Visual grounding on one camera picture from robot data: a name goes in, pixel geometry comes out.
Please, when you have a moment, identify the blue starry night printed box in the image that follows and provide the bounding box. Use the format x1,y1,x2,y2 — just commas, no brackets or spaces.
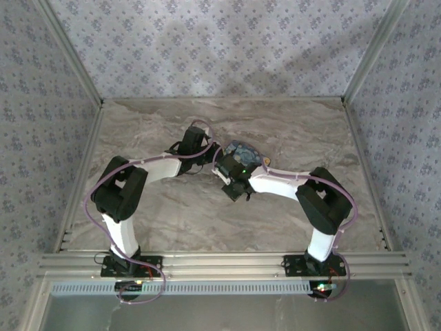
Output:
223,139,270,168

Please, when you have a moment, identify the grey metal shelf panel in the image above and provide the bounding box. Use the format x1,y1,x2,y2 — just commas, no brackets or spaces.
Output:
44,292,411,331

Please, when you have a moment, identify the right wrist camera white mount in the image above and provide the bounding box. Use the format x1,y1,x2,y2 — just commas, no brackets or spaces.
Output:
211,168,232,184

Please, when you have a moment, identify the aluminium rear rail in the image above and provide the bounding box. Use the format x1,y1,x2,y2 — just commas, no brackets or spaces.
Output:
103,97,345,103

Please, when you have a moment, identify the aluminium mounting rail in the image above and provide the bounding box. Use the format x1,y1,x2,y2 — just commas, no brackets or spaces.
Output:
37,251,413,279

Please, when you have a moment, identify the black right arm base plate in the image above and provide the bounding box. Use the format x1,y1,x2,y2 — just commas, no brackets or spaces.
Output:
283,254,347,278

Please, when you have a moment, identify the grey slotted cable duct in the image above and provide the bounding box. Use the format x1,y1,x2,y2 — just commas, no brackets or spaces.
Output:
50,279,313,297

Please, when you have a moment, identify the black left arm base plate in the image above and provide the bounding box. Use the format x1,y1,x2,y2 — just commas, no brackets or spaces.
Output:
100,255,163,279

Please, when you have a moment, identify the aluminium corner post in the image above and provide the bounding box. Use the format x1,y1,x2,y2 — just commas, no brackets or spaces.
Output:
340,0,413,106
36,0,105,108

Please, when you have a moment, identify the aluminium frame leg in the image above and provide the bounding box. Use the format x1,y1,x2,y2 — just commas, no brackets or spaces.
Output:
20,275,52,331
394,277,427,331

